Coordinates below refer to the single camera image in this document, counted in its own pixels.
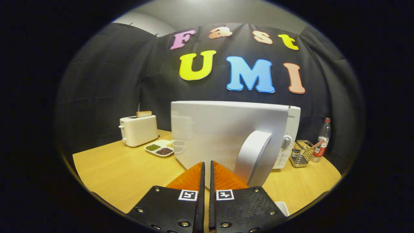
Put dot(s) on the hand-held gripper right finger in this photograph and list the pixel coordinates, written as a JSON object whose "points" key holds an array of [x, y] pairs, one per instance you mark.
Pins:
{"points": [[212, 200]]}

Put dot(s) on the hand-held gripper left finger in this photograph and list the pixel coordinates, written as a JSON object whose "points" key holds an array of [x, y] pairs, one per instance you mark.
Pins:
{"points": [[200, 200]]}

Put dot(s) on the white toaster oven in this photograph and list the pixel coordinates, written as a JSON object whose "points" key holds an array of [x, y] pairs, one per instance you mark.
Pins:
{"points": [[220, 129]]}

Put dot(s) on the cream toaster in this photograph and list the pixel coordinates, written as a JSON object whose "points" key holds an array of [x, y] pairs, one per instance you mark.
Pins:
{"points": [[139, 131]]}

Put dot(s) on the white divided bean dish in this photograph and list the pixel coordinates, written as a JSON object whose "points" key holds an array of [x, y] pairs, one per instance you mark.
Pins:
{"points": [[158, 149]]}

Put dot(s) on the small white ribbed plate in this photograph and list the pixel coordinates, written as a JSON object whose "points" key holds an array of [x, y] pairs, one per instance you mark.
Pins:
{"points": [[283, 208]]}

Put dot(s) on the toast slice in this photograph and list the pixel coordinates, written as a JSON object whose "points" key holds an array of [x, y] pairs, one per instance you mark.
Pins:
{"points": [[144, 114]]}

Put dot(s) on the red white striped straw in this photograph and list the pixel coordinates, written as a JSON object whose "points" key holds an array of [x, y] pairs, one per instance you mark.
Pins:
{"points": [[318, 143]]}

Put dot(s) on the clear plastic water bottle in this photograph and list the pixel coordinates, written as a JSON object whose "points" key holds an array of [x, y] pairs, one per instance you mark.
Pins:
{"points": [[322, 139]]}

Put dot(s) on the black backdrop cloth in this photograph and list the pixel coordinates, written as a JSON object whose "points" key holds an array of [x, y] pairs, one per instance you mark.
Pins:
{"points": [[103, 90]]}

